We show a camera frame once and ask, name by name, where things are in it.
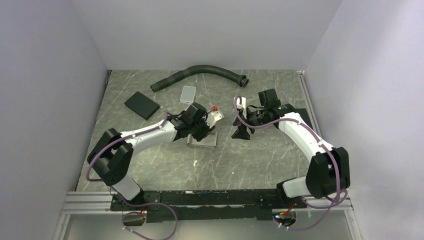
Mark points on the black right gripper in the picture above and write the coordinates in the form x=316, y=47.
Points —
x=241, y=132

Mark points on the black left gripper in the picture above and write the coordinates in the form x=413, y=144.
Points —
x=207, y=130

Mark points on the white cardboard box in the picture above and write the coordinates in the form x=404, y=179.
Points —
x=210, y=141

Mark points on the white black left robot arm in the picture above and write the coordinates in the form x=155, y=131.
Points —
x=112, y=154

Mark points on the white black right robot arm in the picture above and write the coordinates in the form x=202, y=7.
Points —
x=328, y=171

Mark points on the black flat rectangular box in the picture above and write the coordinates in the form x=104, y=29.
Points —
x=142, y=105

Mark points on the clear white plastic case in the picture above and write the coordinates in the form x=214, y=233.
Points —
x=188, y=94

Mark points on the black mounting base rail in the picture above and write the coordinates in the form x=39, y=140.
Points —
x=184, y=205

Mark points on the aluminium frame rail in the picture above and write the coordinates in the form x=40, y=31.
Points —
x=87, y=202

